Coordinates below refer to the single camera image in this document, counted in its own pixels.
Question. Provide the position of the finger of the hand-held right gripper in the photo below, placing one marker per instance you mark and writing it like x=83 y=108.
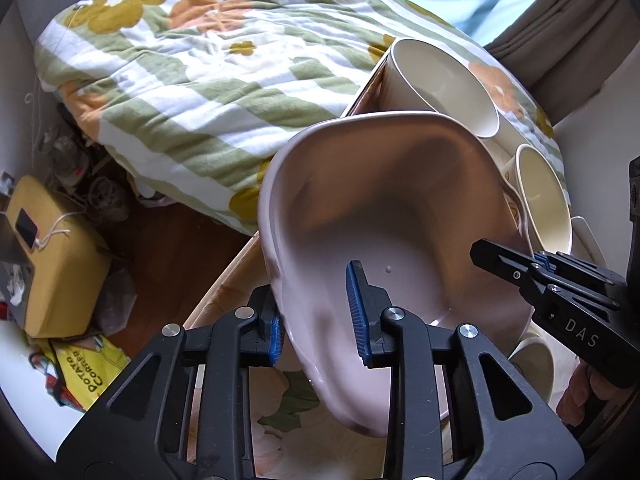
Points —
x=500 y=262
x=585 y=270

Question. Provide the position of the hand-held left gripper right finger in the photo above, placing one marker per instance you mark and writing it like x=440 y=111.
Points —
x=357 y=310

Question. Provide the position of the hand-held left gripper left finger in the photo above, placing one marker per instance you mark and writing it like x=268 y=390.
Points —
x=272 y=340

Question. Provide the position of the pink heart-shaped bowl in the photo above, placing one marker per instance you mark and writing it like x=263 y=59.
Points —
x=400 y=200

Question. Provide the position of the person's right hand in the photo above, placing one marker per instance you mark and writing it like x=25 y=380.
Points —
x=575 y=395

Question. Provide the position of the cream round bowl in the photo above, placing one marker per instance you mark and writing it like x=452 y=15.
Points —
x=542 y=195

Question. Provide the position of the floral tablecloth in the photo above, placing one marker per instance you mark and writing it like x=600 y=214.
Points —
x=300 y=445

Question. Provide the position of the clear plastic bag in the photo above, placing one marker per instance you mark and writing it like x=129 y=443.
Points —
x=117 y=300

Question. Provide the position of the cream mug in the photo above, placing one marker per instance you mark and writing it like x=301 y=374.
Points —
x=440 y=90

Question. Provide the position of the yellow snack bag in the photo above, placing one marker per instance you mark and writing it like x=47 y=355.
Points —
x=85 y=370

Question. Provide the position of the yellow case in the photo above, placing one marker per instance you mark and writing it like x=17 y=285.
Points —
x=60 y=270

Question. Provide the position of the brown curtain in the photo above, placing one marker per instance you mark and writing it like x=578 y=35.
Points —
x=555 y=45

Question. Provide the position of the glass jar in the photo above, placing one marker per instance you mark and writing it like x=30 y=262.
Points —
x=70 y=162

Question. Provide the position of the striped floral blanket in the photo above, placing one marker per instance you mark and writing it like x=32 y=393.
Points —
x=200 y=75

